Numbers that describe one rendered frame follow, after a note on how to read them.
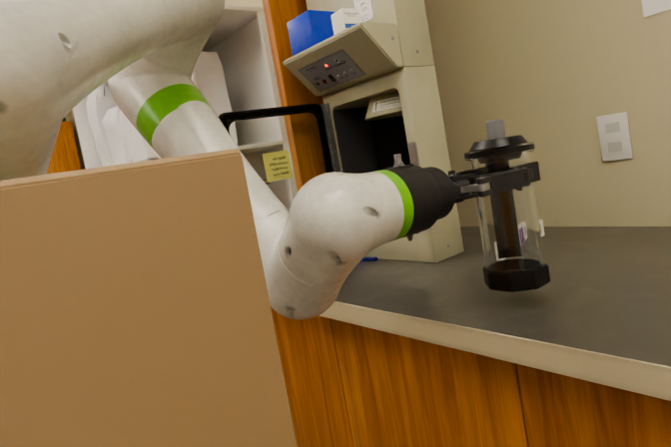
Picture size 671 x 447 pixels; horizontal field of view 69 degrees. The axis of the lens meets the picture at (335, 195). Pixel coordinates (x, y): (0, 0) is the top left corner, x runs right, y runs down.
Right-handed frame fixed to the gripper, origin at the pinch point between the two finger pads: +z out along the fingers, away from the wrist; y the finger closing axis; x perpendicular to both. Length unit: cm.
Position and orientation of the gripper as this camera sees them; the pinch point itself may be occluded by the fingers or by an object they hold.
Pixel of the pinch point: (500, 175)
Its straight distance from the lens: 83.1
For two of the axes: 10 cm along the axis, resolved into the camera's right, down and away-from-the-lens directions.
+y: -6.1, 0.4, 7.9
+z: 7.7, -1.7, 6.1
